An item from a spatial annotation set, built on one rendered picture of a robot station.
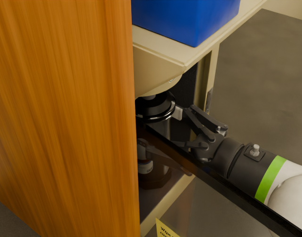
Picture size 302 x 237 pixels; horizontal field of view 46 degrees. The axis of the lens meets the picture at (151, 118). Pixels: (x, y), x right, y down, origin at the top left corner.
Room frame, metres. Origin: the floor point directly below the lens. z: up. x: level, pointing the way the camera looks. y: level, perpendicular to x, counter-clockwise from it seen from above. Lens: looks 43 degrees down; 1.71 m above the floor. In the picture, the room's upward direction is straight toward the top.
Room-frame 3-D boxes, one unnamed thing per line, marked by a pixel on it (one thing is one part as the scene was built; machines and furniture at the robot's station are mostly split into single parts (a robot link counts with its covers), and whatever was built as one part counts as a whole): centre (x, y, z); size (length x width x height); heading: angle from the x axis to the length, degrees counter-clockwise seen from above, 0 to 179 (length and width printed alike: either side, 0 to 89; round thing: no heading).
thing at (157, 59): (0.46, -0.09, 1.46); 0.32 x 0.12 x 0.10; 142
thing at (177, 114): (0.58, -0.04, 1.20); 0.07 x 0.01 x 0.03; 52
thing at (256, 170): (0.41, -0.18, 1.21); 0.09 x 0.06 x 0.12; 142
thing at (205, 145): (0.47, -0.05, 1.20); 0.11 x 0.01 x 0.04; 80
